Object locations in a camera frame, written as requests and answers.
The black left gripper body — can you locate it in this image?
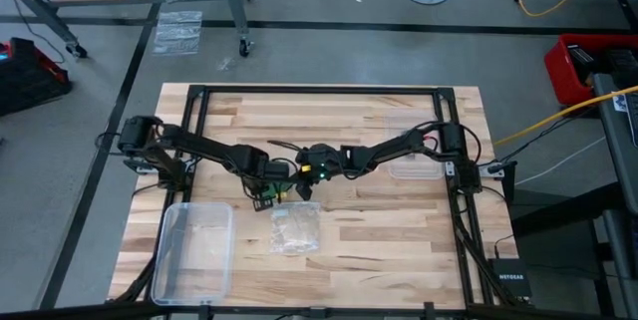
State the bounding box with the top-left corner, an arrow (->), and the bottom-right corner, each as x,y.
241,153 -> 293,196

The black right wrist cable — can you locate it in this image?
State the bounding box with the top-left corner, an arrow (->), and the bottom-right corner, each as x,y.
267,139 -> 305,155

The clear shallow plastic tray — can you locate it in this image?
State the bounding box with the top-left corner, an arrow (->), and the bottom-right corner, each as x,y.
386,115 -> 445,180

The red plastic crate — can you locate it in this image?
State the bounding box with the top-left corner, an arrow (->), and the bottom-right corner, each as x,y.
543,34 -> 638,107

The clear plastic zip bag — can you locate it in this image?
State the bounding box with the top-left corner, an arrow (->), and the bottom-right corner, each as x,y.
268,200 -> 322,255

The white cable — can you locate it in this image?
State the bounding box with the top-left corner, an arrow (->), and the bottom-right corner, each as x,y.
512,136 -> 607,186

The clear plastic floor bag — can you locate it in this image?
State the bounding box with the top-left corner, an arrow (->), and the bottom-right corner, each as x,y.
153,10 -> 204,57

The black and red toolbox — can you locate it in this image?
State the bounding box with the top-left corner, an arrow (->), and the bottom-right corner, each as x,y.
0,37 -> 72,117

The black network switch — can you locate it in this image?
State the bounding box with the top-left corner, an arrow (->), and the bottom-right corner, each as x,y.
487,258 -> 532,299

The green elastic bandage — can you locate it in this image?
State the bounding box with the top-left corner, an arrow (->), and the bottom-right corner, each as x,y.
262,183 -> 289,202

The clear plastic storage bin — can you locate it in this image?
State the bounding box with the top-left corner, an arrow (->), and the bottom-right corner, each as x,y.
151,201 -> 234,306

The thick yellow cable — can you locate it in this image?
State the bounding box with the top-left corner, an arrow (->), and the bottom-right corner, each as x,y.
492,84 -> 638,148

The black aluminium table frame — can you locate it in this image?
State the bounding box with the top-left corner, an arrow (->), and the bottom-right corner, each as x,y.
104,84 -> 524,320

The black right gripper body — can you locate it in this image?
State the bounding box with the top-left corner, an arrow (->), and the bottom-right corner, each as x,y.
294,143 -> 345,184

